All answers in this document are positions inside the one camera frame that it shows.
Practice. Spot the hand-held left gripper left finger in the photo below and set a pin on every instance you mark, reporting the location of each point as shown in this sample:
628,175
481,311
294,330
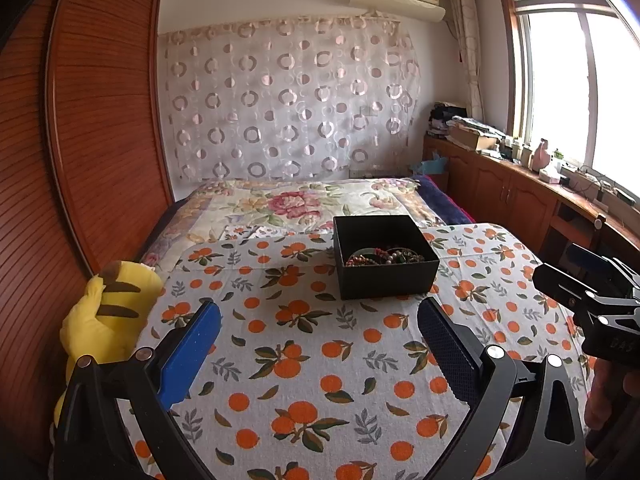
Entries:
192,355

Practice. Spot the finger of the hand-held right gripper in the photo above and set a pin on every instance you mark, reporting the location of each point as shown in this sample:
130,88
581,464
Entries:
562,282
587,256

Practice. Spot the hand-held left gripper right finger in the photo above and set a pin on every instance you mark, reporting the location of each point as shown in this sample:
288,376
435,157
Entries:
447,350

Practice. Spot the black square storage box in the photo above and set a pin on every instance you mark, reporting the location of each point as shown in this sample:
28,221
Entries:
385,280

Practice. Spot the person's right hand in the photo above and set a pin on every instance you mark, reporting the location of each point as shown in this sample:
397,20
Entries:
597,395

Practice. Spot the white power strip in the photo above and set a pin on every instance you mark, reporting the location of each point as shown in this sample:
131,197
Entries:
605,187

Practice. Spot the yellow plush toy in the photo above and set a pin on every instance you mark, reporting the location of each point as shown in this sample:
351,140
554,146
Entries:
107,310

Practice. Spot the wooden window cabinet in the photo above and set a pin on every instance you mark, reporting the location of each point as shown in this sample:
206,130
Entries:
500,190

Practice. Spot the pink figurine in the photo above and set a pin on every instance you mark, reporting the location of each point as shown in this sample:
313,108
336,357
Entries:
540,156

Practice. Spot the orange fruit print cloth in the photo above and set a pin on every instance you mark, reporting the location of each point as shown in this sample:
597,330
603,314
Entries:
325,360

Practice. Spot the dark blue blanket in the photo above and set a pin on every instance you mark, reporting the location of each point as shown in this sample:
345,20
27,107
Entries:
442,200

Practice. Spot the cardboard box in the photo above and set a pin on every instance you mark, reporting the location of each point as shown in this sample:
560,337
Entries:
472,137

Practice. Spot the wood framed window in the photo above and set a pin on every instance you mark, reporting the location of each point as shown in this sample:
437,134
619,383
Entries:
565,85

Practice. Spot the floral bedspread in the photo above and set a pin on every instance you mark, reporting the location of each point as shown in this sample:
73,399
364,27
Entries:
280,205

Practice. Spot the teal bag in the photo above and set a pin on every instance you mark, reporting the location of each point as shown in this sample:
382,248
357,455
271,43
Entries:
430,166

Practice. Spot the pile of dark clothes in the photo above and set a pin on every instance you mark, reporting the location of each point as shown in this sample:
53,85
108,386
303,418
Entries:
442,117

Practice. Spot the wooden slatted wardrobe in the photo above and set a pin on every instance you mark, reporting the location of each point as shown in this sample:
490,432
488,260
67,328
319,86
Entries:
85,160

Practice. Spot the beige window curtain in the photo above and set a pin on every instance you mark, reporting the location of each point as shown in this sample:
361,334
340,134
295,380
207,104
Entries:
467,50

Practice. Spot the circle pattern sheer curtain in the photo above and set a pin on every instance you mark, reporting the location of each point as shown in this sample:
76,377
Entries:
290,105

